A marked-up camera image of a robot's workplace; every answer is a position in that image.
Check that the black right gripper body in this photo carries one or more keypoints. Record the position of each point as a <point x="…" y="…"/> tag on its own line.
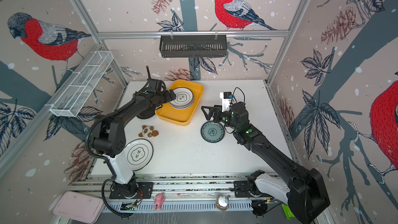
<point x="227" y="118"/>

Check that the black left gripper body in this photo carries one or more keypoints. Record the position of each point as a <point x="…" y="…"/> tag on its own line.
<point x="163" y="98"/>

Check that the white flower plate black rim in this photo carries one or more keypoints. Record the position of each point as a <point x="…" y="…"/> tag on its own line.
<point x="184" y="98"/>

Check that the blue floral green plate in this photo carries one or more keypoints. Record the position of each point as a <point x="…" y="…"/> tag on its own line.
<point x="212" y="132"/>

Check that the black round plate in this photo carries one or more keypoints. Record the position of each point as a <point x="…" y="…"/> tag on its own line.
<point x="146" y="114"/>

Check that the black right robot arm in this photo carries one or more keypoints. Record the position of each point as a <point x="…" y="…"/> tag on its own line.
<point x="307" y="196"/>

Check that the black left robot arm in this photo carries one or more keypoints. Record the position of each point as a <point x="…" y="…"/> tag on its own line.
<point x="106" y="138"/>

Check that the yellow plastic bin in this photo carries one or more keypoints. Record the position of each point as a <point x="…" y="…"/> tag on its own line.
<point x="181" y="117"/>

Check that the pink small figurine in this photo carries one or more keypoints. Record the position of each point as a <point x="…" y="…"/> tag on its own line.
<point x="159" y="200"/>

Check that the green object at edge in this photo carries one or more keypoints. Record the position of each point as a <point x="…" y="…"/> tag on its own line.
<point x="287" y="211"/>

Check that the pink rectangular tray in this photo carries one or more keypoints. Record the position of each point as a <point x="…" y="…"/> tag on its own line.
<point x="79" y="207"/>

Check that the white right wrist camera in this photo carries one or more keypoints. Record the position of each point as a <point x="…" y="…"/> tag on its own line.
<point x="226" y="100"/>

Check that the black hanging wire basket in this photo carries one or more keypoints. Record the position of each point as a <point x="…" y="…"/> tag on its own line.
<point x="193" y="46"/>

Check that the white wire mesh shelf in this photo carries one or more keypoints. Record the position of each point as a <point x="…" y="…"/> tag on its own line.
<point x="74" y="97"/>

